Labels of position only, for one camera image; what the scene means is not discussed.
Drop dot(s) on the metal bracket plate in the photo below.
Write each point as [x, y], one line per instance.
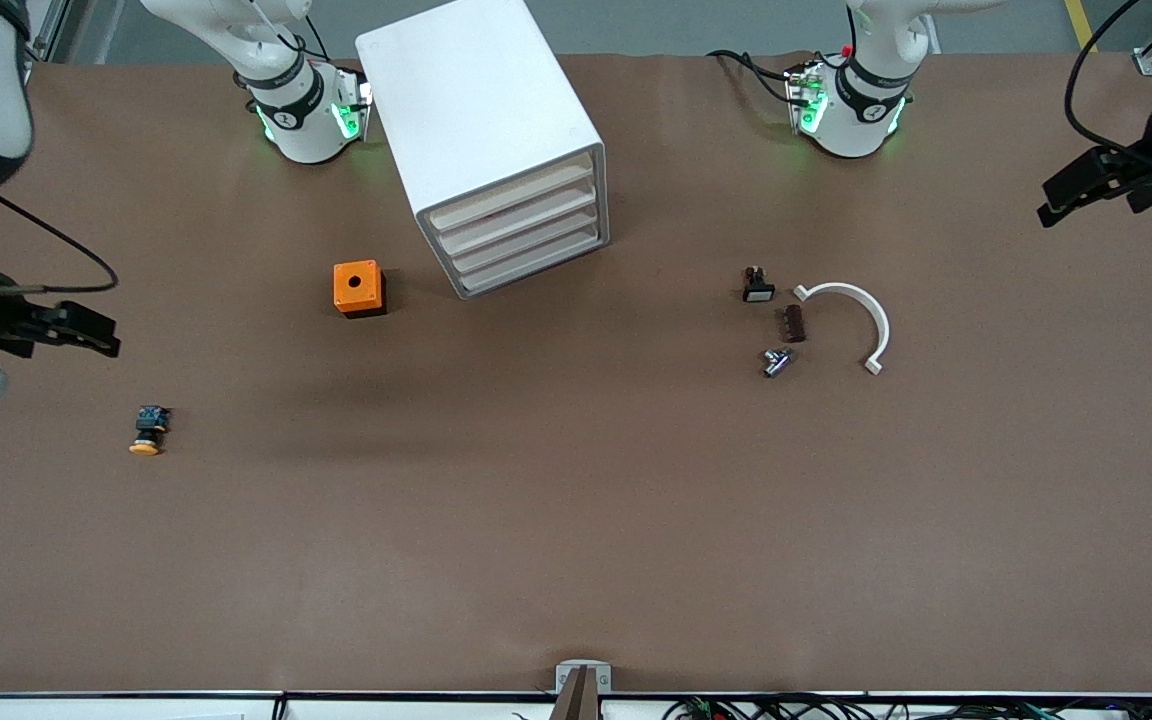
[566, 672]

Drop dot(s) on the white table edge rail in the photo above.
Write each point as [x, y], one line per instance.
[136, 708]

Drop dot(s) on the white curved plastic clamp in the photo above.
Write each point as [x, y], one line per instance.
[881, 325]

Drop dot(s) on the black push-button switch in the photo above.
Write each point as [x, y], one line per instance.
[758, 290]

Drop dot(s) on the yellow push button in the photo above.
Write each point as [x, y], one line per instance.
[148, 430]

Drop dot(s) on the orange button enclosure box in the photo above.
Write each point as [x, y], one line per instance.
[351, 297]

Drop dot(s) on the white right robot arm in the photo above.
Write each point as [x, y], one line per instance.
[296, 120]

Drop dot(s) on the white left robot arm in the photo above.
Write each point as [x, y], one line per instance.
[856, 110]

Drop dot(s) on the small brown block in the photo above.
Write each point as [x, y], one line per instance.
[793, 325]

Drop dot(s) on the small metal fitting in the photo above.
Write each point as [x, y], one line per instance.
[776, 362]

